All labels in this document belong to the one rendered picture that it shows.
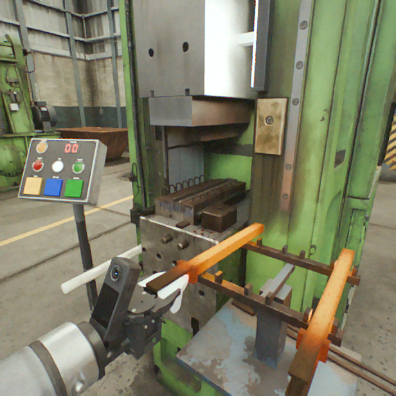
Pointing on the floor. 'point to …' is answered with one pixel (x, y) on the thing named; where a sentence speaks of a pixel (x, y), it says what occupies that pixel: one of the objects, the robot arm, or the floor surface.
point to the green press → (18, 114)
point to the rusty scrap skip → (115, 151)
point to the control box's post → (85, 251)
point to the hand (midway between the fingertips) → (180, 273)
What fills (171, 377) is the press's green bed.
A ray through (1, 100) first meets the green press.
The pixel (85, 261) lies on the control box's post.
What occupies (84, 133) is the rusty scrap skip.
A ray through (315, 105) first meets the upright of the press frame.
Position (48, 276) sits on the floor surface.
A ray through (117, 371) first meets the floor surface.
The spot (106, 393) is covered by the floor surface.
